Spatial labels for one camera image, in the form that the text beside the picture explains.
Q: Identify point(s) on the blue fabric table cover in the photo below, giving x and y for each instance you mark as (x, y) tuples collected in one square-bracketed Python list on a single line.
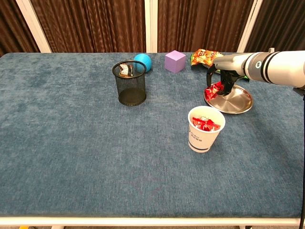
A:
[(71, 143)]

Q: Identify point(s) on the black mesh pen holder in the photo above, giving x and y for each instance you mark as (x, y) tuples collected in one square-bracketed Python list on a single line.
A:
[(131, 95)]

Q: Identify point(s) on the round steel plate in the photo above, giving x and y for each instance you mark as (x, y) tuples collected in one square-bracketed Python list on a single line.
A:
[(236, 100)]

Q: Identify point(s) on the blue ball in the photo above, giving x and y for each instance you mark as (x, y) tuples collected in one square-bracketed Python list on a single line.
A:
[(144, 59)]

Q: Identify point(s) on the orange green snack bag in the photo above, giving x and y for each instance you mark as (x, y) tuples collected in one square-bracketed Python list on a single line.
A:
[(202, 57)]

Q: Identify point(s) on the white table frame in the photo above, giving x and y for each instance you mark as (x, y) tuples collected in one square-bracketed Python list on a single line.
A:
[(143, 221)]

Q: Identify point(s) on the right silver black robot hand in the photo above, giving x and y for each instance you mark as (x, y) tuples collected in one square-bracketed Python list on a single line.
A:
[(232, 63)]

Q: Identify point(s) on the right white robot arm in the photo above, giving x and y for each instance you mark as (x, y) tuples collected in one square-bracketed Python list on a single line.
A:
[(281, 66)]

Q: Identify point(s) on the purple cube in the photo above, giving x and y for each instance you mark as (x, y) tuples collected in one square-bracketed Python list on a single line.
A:
[(175, 62)]

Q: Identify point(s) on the white paper cup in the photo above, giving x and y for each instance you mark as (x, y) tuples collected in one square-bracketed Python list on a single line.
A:
[(202, 140)]

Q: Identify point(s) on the brown pleated partition screen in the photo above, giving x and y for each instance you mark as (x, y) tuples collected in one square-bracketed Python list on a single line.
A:
[(90, 23), (12, 23), (281, 23), (202, 23)]

